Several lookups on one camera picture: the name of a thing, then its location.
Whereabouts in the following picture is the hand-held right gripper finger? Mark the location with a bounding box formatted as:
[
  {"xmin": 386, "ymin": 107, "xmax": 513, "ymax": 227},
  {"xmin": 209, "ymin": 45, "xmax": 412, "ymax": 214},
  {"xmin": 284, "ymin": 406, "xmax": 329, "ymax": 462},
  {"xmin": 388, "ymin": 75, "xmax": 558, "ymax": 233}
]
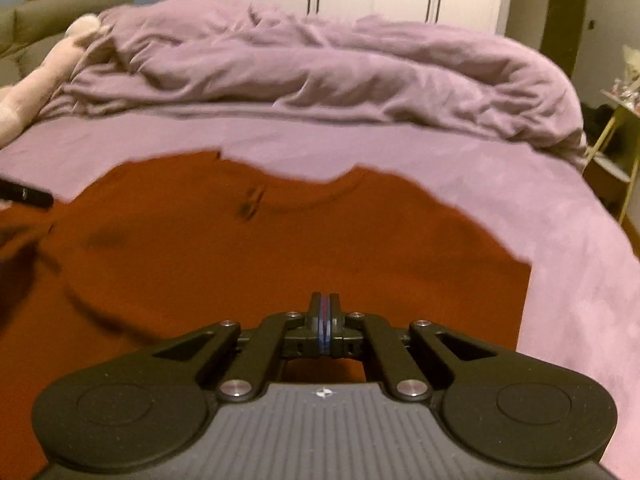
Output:
[
  {"xmin": 325, "ymin": 292, "xmax": 501, "ymax": 403},
  {"xmin": 152, "ymin": 292, "xmax": 326, "ymax": 403}
]

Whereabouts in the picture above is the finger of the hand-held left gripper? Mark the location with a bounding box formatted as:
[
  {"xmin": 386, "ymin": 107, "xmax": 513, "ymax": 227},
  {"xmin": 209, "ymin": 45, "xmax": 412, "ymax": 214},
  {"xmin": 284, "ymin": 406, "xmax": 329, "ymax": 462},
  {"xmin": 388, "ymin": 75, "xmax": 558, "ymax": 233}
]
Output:
[{"xmin": 0, "ymin": 179, "xmax": 55, "ymax": 210}]

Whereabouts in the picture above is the rust orange shirt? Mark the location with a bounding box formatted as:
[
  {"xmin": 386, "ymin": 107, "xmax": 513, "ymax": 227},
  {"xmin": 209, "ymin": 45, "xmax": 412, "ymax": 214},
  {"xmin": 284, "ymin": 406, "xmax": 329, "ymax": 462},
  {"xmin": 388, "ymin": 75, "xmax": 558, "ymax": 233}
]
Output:
[{"xmin": 0, "ymin": 147, "xmax": 533, "ymax": 480}]

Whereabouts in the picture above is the pink plush toy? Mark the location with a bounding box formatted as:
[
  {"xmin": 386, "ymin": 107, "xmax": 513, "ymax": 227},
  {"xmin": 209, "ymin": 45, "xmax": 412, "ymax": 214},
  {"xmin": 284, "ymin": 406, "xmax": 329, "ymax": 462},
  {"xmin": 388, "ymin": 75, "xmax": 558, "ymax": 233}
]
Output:
[{"xmin": 0, "ymin": 14, "xmax": 111, "ymax": 148}]

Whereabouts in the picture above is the olive green sofa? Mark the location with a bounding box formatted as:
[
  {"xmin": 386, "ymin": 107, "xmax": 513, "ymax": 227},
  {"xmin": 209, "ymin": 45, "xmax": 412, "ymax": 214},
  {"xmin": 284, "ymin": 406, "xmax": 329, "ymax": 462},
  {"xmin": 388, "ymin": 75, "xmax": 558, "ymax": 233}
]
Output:
[{"xmin": 0, "ymin": 0, "xmax": 136, "ymax": 86}]

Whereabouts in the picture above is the purple bed sheet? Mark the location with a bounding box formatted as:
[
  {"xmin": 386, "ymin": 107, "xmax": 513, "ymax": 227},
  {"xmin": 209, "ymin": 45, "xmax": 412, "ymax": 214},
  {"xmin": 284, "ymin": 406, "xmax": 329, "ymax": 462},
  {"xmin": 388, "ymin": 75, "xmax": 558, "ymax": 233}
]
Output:
[{"xmin": 0, "ymin": 107, "xmax": 640, "ymax": 480}]

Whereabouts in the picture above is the purple duvet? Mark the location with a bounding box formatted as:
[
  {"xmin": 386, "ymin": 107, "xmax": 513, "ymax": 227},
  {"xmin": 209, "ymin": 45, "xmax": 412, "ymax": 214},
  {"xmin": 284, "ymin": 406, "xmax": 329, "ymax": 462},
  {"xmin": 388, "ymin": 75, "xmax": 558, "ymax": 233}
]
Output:
[{"xmin": 42, "ymin": 0, "xmax": 588, "ymax": 171}]

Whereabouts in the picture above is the yellow side table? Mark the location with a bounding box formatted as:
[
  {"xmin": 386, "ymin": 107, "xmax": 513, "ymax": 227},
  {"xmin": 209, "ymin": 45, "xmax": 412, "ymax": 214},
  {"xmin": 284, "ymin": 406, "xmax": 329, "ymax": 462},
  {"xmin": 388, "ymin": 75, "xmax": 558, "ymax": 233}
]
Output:
[{"xmin": 582, "ymin": 45, "xmax": 640, "ymax": 226}]

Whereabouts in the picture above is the dark vertical post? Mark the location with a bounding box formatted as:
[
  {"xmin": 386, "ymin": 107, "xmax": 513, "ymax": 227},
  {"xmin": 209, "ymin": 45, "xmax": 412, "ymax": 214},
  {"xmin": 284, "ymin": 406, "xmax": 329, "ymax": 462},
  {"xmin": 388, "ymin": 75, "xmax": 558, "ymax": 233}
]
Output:
[{"xmin": 540, "ymin": 0, "xmax": 591, "ymax": 76}]

